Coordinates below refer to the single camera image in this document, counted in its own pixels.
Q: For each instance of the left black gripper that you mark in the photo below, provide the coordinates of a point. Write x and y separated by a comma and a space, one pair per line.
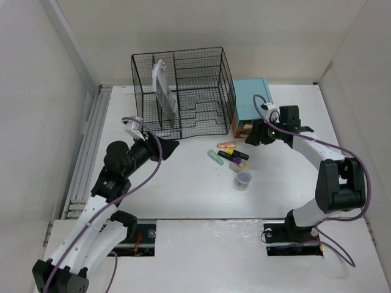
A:
152, 144

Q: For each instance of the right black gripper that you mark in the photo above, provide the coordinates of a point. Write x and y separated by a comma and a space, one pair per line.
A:
258, 133

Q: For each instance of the purple black highlighter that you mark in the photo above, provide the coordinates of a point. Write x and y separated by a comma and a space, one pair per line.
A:
234, 157

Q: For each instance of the yellow highlighter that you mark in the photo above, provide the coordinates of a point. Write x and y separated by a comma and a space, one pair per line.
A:
229, 150

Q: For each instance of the green highlighter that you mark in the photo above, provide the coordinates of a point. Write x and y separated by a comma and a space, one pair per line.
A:
215, 157

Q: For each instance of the clear jar of pins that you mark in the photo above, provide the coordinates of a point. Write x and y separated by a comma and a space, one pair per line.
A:
242, 179

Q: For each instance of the teal and orange drawer box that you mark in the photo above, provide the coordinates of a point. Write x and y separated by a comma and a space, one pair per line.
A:
245, 111

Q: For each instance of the black setup guide booklet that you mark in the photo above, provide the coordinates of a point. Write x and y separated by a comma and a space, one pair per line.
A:
167, 100

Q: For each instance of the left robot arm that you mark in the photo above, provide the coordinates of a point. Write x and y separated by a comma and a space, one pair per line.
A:
101, 225

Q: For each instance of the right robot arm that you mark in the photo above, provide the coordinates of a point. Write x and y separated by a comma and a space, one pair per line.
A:
342, 184

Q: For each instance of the orange highlighter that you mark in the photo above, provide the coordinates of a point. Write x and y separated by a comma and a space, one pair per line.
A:
226, 145

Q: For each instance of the grey eraser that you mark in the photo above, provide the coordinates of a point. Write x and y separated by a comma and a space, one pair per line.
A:
235, 168

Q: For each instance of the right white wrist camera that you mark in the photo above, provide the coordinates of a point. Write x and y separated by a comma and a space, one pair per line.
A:
271, 112

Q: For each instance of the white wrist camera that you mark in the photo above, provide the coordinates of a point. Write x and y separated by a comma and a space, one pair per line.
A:
133, 127
271, 112

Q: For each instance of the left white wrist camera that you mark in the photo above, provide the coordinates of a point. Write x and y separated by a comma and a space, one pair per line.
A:
133, 127

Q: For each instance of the black wire mesh organizer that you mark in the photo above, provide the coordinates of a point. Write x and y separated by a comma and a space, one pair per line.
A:
202, 84

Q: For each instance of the aluminium rail frame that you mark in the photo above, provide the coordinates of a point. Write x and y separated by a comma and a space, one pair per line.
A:
78, 189

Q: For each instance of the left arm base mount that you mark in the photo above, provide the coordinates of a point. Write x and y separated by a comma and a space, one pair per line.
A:
141, 243

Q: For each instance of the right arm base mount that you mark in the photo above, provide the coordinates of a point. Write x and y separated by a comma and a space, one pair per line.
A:
282, 239

